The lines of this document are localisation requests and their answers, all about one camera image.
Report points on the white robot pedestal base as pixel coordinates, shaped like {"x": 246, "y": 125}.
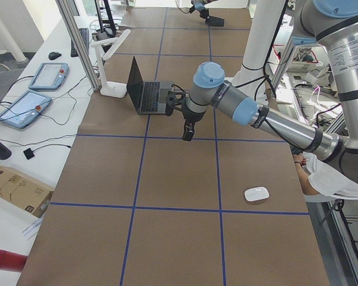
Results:
{"x": 267, "y": 17}

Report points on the seated person white shirt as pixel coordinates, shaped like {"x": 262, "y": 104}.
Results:
{"x": 319, "y": 181}

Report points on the brown paper table mat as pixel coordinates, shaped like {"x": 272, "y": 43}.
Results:
{"x": 136, "y": 205}

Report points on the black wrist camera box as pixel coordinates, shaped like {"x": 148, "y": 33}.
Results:
{"x": 189, "y": 130}

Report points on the black mouse pad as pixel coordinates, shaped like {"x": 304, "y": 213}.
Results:
{"x": 214, "y": 21}

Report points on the black desk mouse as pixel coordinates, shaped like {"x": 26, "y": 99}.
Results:
{"x": 54, "y": 55}

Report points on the cardboard box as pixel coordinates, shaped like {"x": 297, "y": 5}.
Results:
{"x": 24, "y": 191}

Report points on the aluminium frame post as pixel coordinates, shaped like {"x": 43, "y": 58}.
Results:
{"x": 69, "y": 20}

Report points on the grey laptop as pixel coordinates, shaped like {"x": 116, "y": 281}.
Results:
{"x": 147, "y": 97}

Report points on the upper blue teach pendant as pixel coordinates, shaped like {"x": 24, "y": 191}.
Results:
{"x": 49, "y": 77}

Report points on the small black square puck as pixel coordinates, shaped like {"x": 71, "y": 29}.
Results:
{"x": 29, "y": 153}

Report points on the blue teach pendant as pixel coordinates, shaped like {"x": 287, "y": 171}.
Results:
{"x": 25, "y": 109}
{"x": 49, "y": 77}

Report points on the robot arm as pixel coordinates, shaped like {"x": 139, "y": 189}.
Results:
{"x": 196, "y": 5}
{"x": 332, "y": 24}

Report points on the lower blue teach pendant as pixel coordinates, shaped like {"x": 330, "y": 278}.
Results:
{"x": 25, "y": 109}

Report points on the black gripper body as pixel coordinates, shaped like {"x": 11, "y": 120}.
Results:
{"x": 192, "y": 117}
{"x": 215, "y": 21}

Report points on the white computer mouse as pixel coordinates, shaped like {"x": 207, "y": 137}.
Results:
{"x": 256, "y": 194}

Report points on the red cylinder bottle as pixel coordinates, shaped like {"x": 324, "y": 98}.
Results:
{"x": 12, "y": 262}

